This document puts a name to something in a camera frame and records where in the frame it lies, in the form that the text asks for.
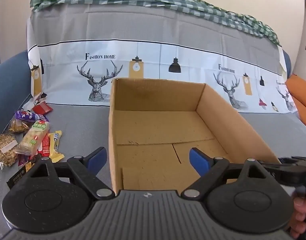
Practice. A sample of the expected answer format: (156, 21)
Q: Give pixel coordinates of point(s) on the black snack packet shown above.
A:
(17, 178)

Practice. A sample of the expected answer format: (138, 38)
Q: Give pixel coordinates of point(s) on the orange cushion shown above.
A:
(301, 95)

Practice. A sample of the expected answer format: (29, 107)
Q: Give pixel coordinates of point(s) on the green white checked cloth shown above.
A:
(168, 1)

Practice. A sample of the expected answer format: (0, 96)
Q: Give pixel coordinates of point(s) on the clear bag of golden snacks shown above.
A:
(16, 126)

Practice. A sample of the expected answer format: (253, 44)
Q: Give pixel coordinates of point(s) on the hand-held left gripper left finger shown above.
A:
(97, 156)

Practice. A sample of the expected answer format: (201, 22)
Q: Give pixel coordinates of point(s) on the long red snack packet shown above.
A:
(45, 143)

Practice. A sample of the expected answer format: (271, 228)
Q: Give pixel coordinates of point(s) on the brown crispy snack packet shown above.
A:
(4, 148)

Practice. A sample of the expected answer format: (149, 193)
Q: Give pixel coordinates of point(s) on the green white cracker packet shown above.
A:
(31, 138)

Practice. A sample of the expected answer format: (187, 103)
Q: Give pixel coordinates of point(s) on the yellow red snack packet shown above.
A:
(55, 155)

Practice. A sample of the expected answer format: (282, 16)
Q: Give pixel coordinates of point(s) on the deer print grey white cloth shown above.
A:
(168, 50)

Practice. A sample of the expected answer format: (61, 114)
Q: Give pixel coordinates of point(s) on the brown cardboard box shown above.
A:
(168, 135)

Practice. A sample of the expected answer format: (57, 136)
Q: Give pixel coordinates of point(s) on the long purple snack packet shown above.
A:
(22, 159)

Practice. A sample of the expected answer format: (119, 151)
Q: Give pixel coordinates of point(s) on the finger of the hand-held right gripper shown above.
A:
(290, 172)

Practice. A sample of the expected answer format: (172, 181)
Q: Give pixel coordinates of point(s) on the person's right hand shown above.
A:
(301, 210)

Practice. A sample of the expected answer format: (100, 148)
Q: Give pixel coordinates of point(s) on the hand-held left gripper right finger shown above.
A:
(199, 158)

